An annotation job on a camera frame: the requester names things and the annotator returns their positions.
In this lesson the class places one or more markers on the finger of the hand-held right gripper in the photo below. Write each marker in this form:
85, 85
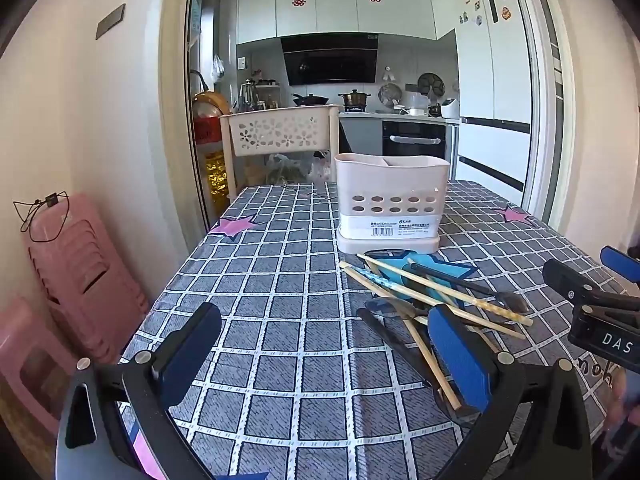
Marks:
570, 280
622, 265

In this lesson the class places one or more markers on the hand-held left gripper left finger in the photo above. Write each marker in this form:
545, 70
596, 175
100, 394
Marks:
187, 355

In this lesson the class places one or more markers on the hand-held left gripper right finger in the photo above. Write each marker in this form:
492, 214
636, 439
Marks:
460, 360

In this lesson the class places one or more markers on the wooden chopstick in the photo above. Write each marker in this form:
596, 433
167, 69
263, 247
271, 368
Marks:
420, 340
380, 280
420, 267
487, 342
450, 290

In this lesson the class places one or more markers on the blue patterned chopstick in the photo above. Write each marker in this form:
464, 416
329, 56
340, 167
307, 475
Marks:
377, 282

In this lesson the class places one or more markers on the white plastic utensil holder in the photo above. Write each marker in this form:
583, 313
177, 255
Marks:
390, 185

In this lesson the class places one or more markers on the person's right hand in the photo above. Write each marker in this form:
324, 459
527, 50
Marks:
611, 410

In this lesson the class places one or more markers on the checked grey tablecloth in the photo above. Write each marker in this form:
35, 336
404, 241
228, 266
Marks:
280, 310

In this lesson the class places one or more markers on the stack of pink stools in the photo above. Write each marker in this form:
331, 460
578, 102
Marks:
80, 270

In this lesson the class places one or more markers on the small pink plastic stool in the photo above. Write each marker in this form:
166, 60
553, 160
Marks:
30, 355

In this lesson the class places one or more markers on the golden foil bag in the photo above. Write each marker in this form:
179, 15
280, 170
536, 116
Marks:
217, 177

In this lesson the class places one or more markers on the white refrigerator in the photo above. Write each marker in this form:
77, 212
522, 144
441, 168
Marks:
495, 85

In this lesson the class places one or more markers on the vegetables in plastic bag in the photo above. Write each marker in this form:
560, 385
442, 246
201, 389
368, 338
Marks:
285, 170

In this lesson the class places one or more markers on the white rice cooker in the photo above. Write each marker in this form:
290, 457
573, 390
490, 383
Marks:
450, 107

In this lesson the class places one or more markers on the red plastic basket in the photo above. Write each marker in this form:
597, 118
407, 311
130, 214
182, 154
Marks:
207, 130

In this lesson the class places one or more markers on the clear plastic bag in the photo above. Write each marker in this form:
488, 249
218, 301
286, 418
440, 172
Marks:
320, 170

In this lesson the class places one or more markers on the white plastic container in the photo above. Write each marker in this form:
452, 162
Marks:
417, 105

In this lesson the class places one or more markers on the black round rack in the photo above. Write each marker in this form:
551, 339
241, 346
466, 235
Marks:
431, 85

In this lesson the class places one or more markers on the grey kitchen base cabinet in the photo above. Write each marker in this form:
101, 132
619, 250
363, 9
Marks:
362, 135

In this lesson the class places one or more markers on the golden round tray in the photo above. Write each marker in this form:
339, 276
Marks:
212, 102

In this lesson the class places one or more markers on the steel steamer rack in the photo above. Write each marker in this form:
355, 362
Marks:
390, 95

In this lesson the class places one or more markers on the seasoning bottle rack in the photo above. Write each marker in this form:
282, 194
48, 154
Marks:
260, 97

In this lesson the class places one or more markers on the black kitchen faucet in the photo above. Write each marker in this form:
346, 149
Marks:
200, 77

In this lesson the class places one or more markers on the steel pot with lid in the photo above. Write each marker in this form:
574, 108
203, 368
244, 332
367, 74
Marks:
355, 97

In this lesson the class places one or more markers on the black wok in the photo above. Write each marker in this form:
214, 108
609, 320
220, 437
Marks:
310, 100

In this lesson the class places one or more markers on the hanging plastic bag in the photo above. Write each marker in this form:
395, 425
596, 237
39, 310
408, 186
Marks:
218, 70

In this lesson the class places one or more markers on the black range hood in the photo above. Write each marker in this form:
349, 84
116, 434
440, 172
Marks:
330, 60

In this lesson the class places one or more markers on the white sliding door frame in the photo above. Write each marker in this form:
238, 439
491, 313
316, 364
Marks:
545, 110

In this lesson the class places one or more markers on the grey wall switch panel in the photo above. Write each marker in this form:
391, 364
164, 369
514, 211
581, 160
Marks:
111, 21

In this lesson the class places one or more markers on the white wall cabinets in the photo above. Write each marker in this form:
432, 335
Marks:
335, 10

